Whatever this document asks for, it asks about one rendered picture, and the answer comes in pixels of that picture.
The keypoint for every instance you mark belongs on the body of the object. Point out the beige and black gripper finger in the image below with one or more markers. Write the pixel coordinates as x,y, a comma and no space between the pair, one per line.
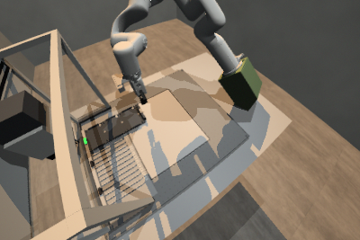
144,99

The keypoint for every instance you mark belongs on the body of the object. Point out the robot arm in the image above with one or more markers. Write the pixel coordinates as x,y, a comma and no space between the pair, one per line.
132,44

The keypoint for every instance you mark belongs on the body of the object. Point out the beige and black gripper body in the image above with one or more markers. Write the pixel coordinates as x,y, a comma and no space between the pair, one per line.
138,85

